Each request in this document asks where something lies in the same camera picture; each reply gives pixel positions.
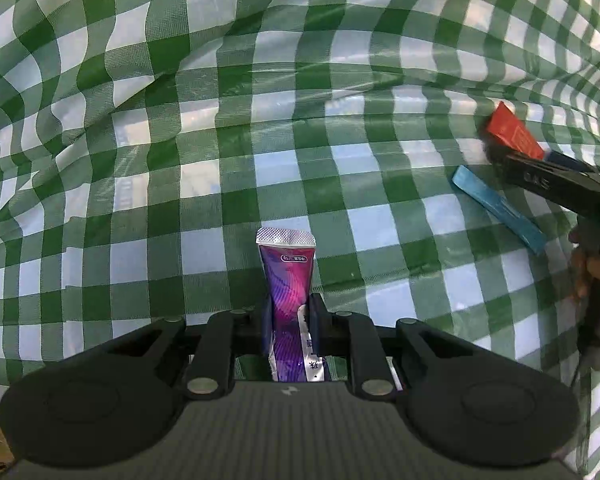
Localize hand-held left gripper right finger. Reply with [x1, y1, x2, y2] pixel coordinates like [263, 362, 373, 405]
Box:
[310, 292, 482, 402]

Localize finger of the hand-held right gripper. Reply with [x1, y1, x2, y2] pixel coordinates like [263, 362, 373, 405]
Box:
[484, 144, 600, 217]
[545, 151, 595, 173]

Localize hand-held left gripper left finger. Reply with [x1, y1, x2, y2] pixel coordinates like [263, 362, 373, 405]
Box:
[97, 296, 274, 402]

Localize purple stick packet silver ends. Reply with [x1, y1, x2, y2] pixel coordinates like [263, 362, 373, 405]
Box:
[256, 227, 327, 384]

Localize plain red snack packet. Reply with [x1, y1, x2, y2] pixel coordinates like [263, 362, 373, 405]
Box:
[482, 101, 546, 161]

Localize light blue stick packet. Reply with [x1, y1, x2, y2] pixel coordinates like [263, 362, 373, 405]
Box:
[452, 165, 547, 255]

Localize green checked blanket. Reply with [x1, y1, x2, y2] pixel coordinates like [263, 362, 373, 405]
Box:
[0, 0, 600, 476]

